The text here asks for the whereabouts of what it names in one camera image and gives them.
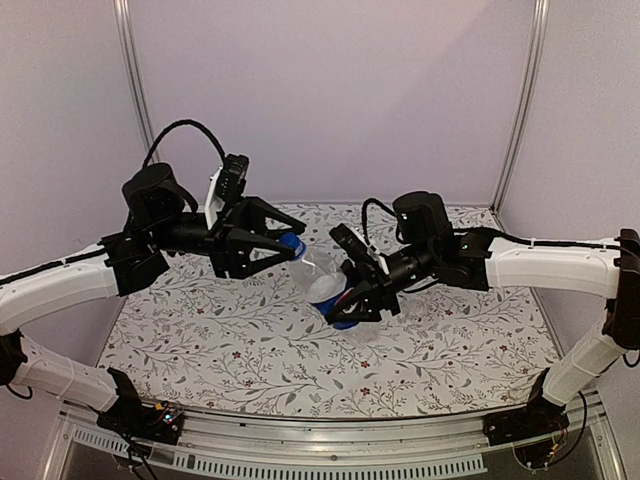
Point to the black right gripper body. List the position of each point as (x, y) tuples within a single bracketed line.
[(383, 288)]

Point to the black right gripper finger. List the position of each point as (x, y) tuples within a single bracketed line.
[(354, 306), (355, 278)]

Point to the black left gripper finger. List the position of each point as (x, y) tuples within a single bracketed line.
[(248, 253), (266, 220)]

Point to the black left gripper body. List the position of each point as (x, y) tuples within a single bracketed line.
[(216, 236)]

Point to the clear Pepsi plastic bottle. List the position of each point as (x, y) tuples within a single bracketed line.
[(320, 280)]

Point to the blue bottle cap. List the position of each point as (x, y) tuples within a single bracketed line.
[(293, 241)]

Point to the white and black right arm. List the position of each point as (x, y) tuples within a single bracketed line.
[(480, 258)]

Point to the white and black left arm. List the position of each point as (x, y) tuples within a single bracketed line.
[(164, 220)]

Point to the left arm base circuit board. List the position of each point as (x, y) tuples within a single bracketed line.
[(130, 417)]

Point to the floral patterned table mat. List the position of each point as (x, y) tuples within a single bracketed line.
[(256, 346)]

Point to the left wrist camera on white mount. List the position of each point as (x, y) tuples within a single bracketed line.
[(226, 188)]

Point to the wrist camera on white mount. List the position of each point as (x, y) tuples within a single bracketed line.
[(357, 248), (226, 188)]

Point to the right wrist camera on white mount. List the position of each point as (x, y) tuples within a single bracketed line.
[(357, 248)]

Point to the aluminium front frame rail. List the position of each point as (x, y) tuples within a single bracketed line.
[(227, 445)]

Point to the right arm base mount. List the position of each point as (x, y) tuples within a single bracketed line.
[(538, 417)]

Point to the aluminium corner post left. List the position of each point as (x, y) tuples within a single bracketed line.
[(132, 69)]

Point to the aluminium corner post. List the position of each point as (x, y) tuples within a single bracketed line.
[(526, 95), (132, 69)]

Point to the aluminium corner post right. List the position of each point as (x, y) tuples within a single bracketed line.
[(526, 95)]

